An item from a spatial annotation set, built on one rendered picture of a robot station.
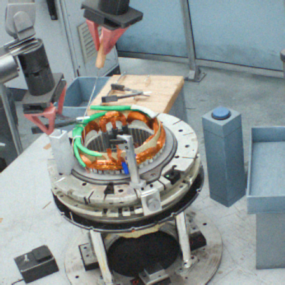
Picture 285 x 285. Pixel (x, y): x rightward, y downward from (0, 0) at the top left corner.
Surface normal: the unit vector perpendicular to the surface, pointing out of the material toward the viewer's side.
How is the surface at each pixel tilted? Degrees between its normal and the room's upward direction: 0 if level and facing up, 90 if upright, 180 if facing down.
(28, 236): 0
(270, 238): 90
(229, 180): 90
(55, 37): 90
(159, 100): 0
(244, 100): 0
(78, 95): 90
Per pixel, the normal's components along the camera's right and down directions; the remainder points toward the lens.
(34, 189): -0.15, -0.83
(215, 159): -0.75, 0.45
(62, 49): -0.50, 0.53
